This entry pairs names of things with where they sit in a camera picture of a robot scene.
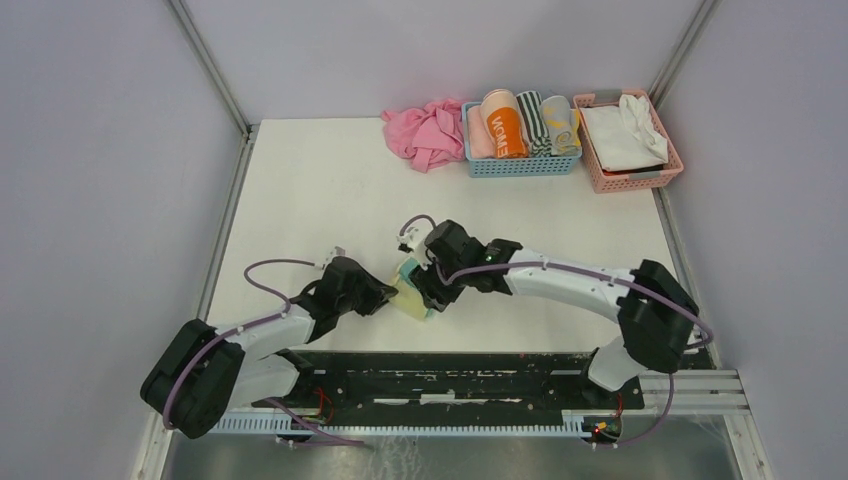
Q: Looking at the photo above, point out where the pale yellow teal towel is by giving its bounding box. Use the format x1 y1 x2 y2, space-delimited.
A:
389 258 436 321

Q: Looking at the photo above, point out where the yellow grey patterned towel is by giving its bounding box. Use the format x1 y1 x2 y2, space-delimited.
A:
541 95 581 157

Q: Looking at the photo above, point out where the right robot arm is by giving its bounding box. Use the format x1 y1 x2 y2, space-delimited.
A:
398 220 699 408

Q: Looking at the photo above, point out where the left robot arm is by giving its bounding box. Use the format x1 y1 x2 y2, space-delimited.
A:
140 255 398 439

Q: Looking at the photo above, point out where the pale pink rolled towel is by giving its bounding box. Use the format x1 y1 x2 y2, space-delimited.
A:
466 105 495 159

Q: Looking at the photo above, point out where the crumpled pink towel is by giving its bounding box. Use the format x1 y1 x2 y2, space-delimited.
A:
380 98 465 173

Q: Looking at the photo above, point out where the blue plastic basket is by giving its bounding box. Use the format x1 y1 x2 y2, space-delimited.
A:
461 102 583 178

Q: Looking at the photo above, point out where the orange rolled towel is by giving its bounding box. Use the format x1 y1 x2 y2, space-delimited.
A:
480 89 529 159

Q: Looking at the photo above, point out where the pink plastic basket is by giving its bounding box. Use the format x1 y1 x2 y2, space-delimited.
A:
573 89 684 193

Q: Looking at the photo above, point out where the black white striped rolled towel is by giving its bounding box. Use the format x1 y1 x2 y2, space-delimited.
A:
516 90 552 158

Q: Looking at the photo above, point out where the white folded cloth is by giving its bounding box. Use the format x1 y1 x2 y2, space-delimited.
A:
582 94 669 172

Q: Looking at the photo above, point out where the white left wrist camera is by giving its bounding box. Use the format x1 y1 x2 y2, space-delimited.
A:
326 246 346 263

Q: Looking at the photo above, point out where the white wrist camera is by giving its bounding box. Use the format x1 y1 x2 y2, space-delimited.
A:
397 225 433 256
326 246 346 263

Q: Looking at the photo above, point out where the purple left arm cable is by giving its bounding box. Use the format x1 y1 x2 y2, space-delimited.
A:
161 258 367 448

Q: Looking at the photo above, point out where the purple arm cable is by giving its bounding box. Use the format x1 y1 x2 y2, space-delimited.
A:
397 213 715 449
161 258 367 448

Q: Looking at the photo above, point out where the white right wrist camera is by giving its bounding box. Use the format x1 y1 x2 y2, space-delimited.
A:
397 225 433 256

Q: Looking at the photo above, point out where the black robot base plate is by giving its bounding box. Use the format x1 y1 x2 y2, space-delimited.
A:
280 351 648 427

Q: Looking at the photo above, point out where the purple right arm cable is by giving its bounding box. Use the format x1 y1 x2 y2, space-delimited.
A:
397 213 715 449

